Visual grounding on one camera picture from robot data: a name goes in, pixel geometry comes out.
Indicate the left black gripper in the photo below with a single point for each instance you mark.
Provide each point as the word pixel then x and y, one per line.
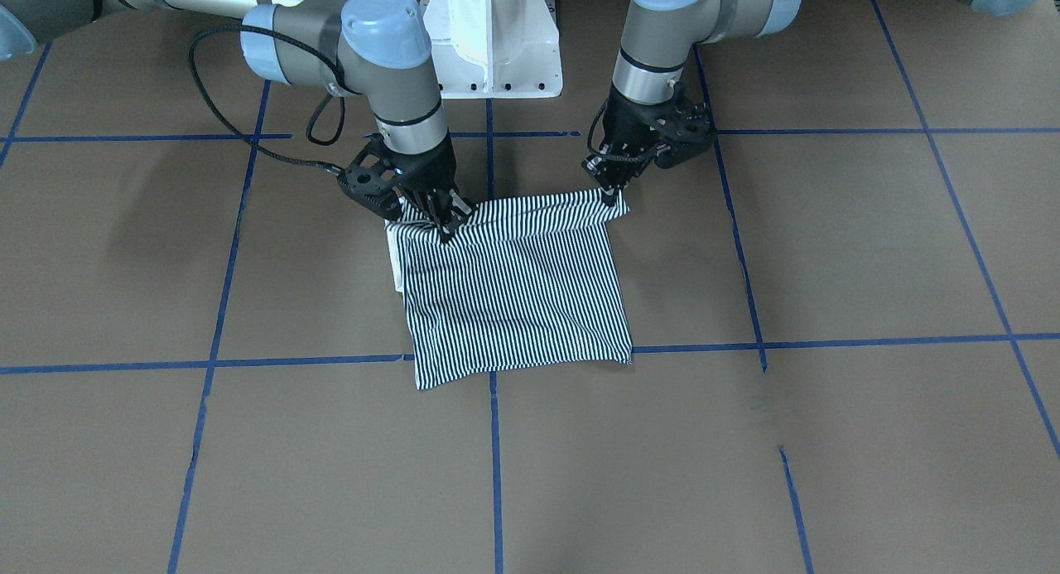
pixel 627 128

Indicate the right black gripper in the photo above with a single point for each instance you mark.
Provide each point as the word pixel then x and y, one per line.
pixel 426 173

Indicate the striped polo shirt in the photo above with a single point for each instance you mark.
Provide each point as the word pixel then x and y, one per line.
pixel 527 282

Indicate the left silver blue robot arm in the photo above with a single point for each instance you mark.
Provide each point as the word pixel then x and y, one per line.
pixel 647 119

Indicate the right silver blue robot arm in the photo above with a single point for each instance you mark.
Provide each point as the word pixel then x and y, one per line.
pixel 379 49

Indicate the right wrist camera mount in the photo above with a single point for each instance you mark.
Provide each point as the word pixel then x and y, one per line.
pixel 370 180

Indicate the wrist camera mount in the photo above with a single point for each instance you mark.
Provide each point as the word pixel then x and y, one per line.
pixel 685 131
pixel 370 180

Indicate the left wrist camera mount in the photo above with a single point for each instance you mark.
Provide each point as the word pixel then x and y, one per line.
pixel 685 131

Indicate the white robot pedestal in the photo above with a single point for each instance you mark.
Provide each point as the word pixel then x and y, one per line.
pixel 495 49

